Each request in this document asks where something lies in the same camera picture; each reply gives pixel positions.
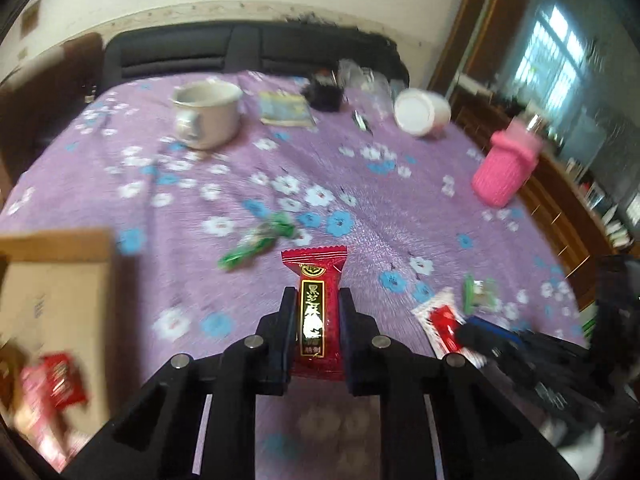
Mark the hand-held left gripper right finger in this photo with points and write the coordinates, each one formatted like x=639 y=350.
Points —
x=350 y=340

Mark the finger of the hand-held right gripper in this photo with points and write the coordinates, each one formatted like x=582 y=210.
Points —
x=482 y=335
x=495 y=327

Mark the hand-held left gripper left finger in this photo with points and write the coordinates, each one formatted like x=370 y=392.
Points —
x=286 y=340

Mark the white packet with red print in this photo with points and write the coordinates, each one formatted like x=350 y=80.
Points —
x=440 y=322

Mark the red packet with black label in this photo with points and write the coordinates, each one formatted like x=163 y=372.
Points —
x=316 y=300

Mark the cardboard box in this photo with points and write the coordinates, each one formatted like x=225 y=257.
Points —
x=60 y=290

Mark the pink cartoon snack packet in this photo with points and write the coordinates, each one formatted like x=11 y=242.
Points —
x=42 y=420

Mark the clear packet with green edges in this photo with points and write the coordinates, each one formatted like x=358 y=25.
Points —
x=480 y=292

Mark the green twisted candy packet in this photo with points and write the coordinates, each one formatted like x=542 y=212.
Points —
x=257 y=240

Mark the wooden cabinet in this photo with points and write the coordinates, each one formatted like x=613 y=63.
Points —
x=560 y=195

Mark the bottle in pink knitted sleeve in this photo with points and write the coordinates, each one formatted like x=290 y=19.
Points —
x=505 y=170

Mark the white plastic jar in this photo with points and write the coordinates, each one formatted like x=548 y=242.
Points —
x=420 y=112

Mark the flat grey-green pouch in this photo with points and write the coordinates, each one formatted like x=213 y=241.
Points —
x=286 y=109

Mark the white ceramic mug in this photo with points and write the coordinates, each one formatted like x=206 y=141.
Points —
x=207 y=112

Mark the small black device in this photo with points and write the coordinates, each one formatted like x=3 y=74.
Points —
x=324 y=91

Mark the clear plastic cup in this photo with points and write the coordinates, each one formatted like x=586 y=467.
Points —
x=362 y=76

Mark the dark grey sofa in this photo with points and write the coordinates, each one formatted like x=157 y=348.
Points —
x=250 y=45

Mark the brown armchair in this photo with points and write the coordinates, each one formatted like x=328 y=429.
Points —
x=45 y=85

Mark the wooden door frame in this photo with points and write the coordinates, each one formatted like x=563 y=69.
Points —
x=467 y=15

